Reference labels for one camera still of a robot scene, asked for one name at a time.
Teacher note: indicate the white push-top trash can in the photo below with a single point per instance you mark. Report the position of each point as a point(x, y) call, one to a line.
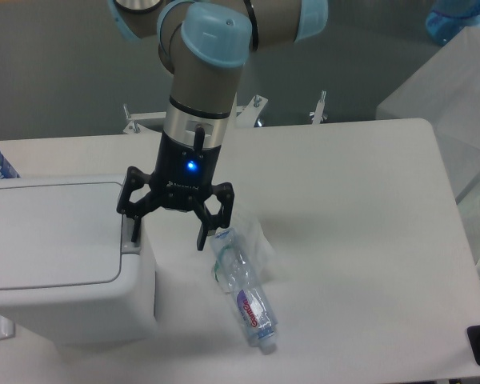
point(70, 268)

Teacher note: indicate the crushed clear plastic bottle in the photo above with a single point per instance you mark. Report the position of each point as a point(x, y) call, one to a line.
point(238, 278)

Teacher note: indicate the crumpled clear plastic wrapper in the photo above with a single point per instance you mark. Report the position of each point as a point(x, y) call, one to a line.
point(252, 238)

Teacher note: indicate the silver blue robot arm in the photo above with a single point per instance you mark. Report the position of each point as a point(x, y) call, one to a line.
point(204, 45)

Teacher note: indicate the blue water jug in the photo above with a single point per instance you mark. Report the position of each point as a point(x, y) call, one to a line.
point(448, 18)

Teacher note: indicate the metal clamp bolt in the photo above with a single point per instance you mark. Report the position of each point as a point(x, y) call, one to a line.
point(318, 115)

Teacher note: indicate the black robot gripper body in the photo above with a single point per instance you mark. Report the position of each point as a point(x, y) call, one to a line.
point(182, 172)

